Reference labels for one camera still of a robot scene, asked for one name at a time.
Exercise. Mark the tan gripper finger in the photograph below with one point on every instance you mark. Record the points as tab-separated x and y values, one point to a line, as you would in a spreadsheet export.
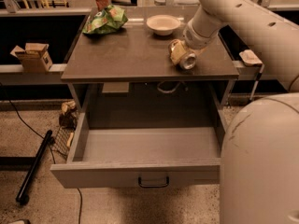
177	51

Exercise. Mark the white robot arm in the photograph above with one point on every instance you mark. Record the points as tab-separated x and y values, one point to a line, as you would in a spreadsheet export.
259	174

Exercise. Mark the grey cabinet with table top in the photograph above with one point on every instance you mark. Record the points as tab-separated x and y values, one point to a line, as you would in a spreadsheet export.
160	94

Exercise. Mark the open grey top drawer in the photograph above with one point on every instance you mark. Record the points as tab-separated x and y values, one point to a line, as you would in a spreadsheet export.
187	151

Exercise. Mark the white paper bowl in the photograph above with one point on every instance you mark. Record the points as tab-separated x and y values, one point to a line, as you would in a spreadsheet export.
163	24

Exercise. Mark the white clamshell food container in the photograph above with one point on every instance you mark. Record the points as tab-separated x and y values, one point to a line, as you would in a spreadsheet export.
249	58

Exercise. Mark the green chip bag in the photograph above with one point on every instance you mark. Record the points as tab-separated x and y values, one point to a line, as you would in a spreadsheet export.
106	21

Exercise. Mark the reacher grabber tool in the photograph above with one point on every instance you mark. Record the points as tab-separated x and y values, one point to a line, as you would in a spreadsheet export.
256	82

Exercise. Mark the small cardboard box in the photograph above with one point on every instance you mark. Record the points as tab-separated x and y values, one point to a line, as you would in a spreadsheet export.
34	58

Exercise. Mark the black metal leg bar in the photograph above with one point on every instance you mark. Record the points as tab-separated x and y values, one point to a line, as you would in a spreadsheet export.
22	197

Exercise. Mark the wire basket with items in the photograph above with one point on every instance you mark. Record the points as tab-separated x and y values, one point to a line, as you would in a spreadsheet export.
68	120

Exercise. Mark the black drawer handle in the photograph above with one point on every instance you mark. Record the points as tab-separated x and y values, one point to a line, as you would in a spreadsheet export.
153	183

